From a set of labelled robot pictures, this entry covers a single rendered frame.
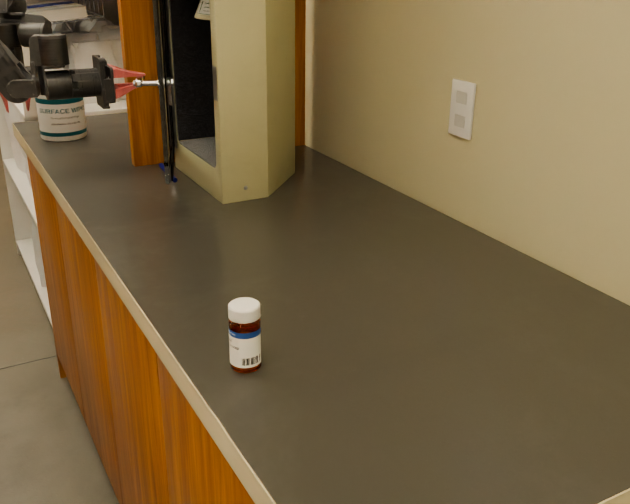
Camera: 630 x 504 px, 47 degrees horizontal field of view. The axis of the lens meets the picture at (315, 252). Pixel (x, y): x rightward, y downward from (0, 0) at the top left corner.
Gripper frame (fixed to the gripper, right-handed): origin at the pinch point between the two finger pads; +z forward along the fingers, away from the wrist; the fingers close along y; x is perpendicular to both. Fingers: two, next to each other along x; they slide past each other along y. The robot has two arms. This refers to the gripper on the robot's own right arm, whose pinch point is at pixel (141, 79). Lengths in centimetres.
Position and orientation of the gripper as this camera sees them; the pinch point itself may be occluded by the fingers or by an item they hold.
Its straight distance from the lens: 161.9
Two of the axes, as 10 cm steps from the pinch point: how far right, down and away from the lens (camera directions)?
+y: 0.1, -9.2, -3.9
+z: 8.9, -1.7, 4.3
